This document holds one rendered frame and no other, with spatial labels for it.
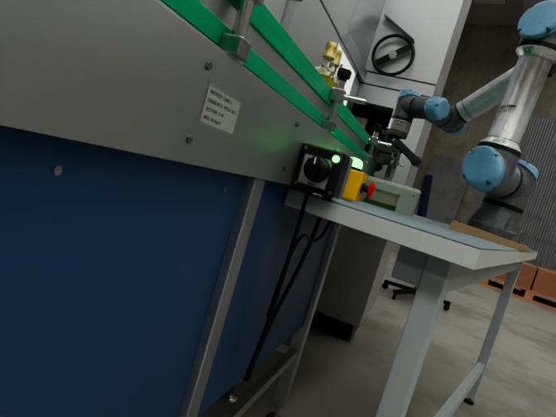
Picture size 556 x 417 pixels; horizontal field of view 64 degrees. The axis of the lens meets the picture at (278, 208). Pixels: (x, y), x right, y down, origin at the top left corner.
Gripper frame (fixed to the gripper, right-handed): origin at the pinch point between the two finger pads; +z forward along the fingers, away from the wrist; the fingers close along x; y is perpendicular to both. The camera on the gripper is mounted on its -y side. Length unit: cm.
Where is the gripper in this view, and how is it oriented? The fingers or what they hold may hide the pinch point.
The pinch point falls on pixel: (385, 189)
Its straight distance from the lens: 163.7
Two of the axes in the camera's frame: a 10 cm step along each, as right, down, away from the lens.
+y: -8.9, -2.9, 3.5
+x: -3.6, -0.2, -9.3
